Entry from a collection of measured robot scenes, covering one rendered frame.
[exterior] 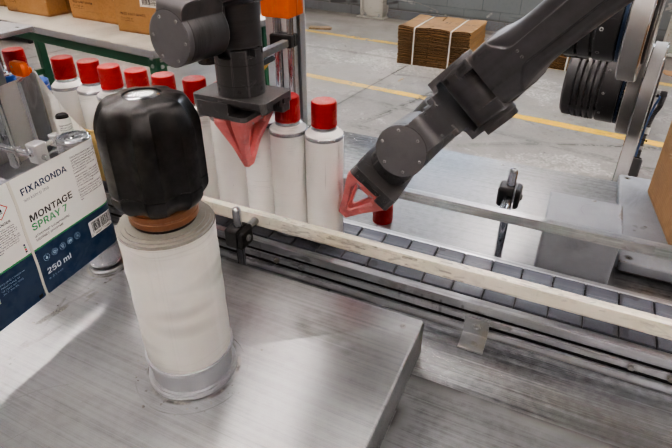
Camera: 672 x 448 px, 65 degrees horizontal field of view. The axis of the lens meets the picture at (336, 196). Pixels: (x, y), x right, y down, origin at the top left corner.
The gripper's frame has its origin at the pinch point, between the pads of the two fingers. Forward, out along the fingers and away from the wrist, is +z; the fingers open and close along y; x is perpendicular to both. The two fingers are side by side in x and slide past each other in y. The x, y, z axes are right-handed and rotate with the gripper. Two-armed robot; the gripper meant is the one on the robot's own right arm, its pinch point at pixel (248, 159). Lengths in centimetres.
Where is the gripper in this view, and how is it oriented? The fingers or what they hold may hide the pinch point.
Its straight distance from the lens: 69.0
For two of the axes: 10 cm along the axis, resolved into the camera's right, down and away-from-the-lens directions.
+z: 0.1, 8.7, 4.9
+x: 4.3, -4.5, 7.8
